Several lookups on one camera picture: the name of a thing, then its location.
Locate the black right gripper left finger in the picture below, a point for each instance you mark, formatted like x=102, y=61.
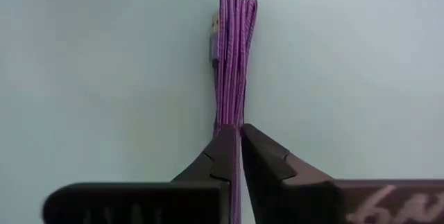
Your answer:
x=156, y=203

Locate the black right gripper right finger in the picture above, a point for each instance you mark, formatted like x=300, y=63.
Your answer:
x=295, y=199

